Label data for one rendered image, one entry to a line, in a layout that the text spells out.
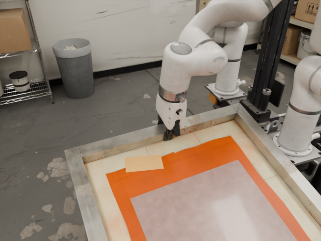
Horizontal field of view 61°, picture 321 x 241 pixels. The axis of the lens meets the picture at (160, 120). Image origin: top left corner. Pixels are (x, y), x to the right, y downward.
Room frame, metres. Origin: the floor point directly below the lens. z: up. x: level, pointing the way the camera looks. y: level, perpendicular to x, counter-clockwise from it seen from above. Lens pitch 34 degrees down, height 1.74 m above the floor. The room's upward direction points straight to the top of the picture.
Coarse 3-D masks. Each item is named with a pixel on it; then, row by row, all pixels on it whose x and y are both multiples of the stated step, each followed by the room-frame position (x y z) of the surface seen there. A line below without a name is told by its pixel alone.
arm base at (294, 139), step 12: (288, 108) 0.75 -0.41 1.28; (288, 120) 0.72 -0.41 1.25; (300, 120) 0.70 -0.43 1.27; (312, 120) 0.69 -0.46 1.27; (288, 132) 0.71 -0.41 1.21; (300, 132) 0.69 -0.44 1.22; (312, 132) 0.70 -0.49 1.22; (276, 144) 0.73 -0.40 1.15; (288, 144) 0.70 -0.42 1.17; (300, 144) 0.69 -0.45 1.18; (300, 156) 0.67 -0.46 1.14
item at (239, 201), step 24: (216, 144) 0.66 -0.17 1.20; (192, 168) 0.57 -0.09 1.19; (216, 168) 0.57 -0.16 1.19; (240, 168) 0.58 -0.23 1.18; (216, 192) 0.50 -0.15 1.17; (240, 192) 0.50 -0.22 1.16; (264, 192) 0.51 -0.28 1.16; (216, 216) 0.43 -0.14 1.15; (240, 216) 0.44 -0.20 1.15; (264, 216) 0.44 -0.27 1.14; (288, 216) 0.45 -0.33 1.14; (240, 240) 0.38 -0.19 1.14; (264, 240) 0.38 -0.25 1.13; (288, 240) 0.39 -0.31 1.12
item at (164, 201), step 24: (168, 168) 0.56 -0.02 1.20; (120, 192) 0.48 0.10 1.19; (144, 192) 0.48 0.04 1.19; (168, 192) 0.49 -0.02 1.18; (192, 192) 0.49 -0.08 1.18; (144, 216) 0.42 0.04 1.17; (168, 216) 0.42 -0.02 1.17; (192, 216) 0.43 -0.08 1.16; (144, 240) 0.37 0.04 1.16; (168, 240) 0.37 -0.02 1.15; (192, 240) 0.37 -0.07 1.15; (216, 240) 0.38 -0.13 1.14
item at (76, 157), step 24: (192, 120) 0.70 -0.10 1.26; (216, 120) 0.73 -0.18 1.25; (240, 120) 0.74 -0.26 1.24; (96, 144) 0.58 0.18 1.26; (120, 144) 0.59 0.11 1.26; (144, 144) 0.62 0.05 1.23; (264, 144) 0.64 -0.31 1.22; (72, 168) 0.51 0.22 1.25; (288, 168) 0.56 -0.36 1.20; (312, 192) 0.49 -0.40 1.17; (96, 216) 0.39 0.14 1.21; (312, 216) 0.45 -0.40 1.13; (96, 240) 0.34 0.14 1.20
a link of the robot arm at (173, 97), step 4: (160, 88) 0.61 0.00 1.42; (160, 92) 0.61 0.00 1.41; (164, 92) 0.60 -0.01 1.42; (168, 92) 0.59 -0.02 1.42; (184, 92) 0.60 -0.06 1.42; (164, 96) 0.60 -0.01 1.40; (168, 96) 0.60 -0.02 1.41; (172, 96) 0.59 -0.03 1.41; (176, 96) 0.59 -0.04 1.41; (180, 96) 0.59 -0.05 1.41; (184, 96) 0.61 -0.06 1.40; (172, 100) 0.60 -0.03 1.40; (176, 100) 0.59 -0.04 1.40; (180, 100) 0.58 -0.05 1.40; (184, 100) 0.59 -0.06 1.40
